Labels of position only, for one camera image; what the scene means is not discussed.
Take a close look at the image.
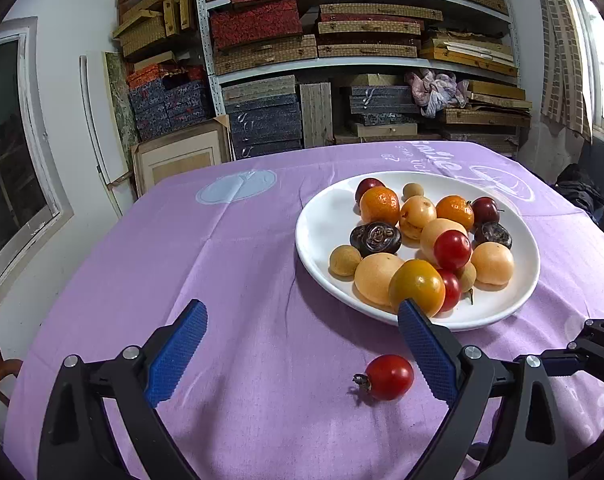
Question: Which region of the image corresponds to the pink plastic bag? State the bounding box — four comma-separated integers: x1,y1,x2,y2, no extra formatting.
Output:
405,68,469,118

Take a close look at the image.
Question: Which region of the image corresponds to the smooth beige round fruit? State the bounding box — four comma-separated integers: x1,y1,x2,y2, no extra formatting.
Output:
354,252,404,310

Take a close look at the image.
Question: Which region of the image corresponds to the white oval plate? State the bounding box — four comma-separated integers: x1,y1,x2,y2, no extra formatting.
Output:
296,170,541,332

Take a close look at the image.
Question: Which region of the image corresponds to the cardboard box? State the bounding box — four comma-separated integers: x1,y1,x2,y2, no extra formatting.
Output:
131,115,234,197

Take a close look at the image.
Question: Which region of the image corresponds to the stack of dark blue boxes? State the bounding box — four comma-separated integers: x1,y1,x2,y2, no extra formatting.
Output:
127,64,213,141

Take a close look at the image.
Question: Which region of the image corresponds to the dark bag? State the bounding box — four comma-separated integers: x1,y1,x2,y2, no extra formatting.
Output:
552,162,604,224

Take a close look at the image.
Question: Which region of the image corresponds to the dark purple passion fruit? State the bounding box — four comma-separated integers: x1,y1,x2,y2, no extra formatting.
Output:
474,222,512,249

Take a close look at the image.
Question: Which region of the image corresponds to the pale yellow loquat fruit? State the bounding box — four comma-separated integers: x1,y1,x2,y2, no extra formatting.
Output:
471,242,515,287

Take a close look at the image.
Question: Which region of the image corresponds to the beige checked curtain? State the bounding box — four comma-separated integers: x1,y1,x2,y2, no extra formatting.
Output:
540,0,593,142

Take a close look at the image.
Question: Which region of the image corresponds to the yellow orange tomato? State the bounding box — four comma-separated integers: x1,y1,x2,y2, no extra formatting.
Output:
389,259,445,318

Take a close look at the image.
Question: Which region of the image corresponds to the large dark red plum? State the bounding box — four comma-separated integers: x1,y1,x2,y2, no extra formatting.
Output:
471,196,500,226

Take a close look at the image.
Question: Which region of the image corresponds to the red cherry tomato with stem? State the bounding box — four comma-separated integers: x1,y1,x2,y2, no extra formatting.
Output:
353,354,415,401

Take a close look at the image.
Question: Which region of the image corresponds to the small brown longan fruit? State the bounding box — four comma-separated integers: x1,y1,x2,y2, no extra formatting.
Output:
328,245,363,278

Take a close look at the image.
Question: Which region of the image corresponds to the white metal shelf unit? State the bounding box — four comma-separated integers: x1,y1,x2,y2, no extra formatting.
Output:
197,0,519,157

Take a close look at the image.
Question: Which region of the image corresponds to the window with white frame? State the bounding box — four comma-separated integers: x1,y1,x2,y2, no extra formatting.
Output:
0,16,73,297

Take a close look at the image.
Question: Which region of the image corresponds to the small tan longan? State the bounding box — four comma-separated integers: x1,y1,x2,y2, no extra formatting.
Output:
403,182,424,200

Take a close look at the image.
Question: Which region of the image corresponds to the large orange mandarin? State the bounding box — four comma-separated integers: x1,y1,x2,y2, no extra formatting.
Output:
360,186,400,226

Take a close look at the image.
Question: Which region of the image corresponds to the purple printed tablecloth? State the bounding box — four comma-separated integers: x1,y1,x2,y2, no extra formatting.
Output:
4,142,604,479

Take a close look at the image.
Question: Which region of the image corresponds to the small red tomato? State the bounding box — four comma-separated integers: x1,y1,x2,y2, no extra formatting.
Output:
439,269,462,313

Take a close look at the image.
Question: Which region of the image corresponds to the small tan fruit with stem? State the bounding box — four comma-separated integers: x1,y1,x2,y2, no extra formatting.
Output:
458,262,477,301

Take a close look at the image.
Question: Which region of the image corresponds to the pale loquat with stem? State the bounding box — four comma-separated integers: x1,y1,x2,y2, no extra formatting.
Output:
398,195,436,240

